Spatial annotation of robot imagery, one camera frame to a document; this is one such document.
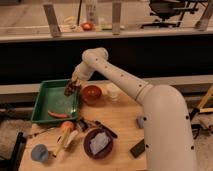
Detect dark purple grape bunch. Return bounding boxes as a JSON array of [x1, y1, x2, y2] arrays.
[[64, 81, 80, 96]]

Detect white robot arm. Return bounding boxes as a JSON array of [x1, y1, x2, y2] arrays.
[[74, 47, 199, 171]]

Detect green plastic tray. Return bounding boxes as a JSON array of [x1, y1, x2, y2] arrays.
[[31, 79, 79, 124]]

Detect white cup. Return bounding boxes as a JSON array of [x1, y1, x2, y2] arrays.
[[106, 83, 120, 101]]

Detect orange bowl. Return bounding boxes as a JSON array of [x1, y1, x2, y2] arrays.
[[81, 85, 102, 105]]

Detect black knife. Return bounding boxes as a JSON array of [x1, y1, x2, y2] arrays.
[[87, 120, 118, 139]]

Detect small black cylinder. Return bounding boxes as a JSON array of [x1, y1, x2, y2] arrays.
[[77, 119, 88, 132]]

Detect blue sponge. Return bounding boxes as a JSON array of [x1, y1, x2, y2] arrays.
[[136, 116, 144, 129]]

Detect red chili pepper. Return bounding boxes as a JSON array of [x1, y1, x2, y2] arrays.
[[48, 110, 69, 119]]

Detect white crumpled cloth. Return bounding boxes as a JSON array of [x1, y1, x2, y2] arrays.
[[90, 132, 110, 155]]

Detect purple bowl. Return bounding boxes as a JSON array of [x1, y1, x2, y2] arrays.
[[83, 129, 113, 160]]

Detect red fruit on shelf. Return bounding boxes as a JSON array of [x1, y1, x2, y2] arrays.
[[81, 22, 94, 31]]

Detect black rectangular block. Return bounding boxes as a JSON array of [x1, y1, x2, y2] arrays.
[[130, 140, 145, 158]]

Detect black office chair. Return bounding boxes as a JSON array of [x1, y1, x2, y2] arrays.
[[141, 0, 198, 28]]

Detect black chair at left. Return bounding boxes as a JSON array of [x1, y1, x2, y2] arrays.
[[7, 132, 26, 171]]

